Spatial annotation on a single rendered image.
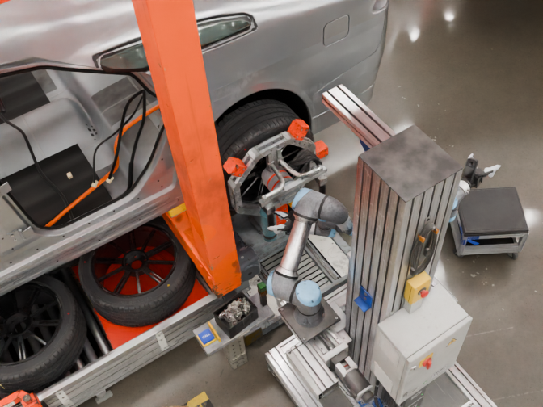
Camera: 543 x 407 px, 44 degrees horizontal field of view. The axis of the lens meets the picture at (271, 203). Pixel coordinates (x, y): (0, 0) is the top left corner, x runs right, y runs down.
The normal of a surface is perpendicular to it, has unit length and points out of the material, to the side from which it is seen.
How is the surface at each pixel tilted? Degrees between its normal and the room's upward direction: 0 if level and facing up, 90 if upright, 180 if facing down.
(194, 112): 90
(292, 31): 81
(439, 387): 0
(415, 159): 0
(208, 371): 0
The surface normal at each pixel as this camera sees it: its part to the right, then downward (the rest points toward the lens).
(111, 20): 0.30, -0.21
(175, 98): 0.54, 0.65
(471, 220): -0.05, -0.60
